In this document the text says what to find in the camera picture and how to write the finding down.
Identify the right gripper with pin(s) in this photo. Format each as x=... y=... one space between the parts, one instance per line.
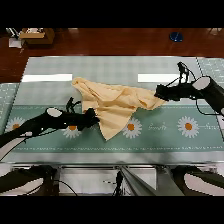
x=173 y=92

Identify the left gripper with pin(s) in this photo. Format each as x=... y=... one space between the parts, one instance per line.
x=88 y=119

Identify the pale yellow shirt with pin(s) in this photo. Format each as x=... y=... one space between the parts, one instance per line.
x=113 y=103

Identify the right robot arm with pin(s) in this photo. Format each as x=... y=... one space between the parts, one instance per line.
x=210 y=90

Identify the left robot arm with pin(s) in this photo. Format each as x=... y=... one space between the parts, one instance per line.
x=40 y=122

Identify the blue round object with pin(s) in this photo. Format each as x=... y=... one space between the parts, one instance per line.
x=176 y=36

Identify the cardboard box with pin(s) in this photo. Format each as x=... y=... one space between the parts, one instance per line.
x=36 y=36

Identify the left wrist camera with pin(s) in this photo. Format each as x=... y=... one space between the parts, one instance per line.
x=71 y=105

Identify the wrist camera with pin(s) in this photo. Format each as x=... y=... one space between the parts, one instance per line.
x=71 y=105
x=182 y=70

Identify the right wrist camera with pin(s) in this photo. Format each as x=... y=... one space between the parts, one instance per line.
x=182 y=70

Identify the silver frame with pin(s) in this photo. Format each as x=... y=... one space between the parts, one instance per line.
x=140 y=186

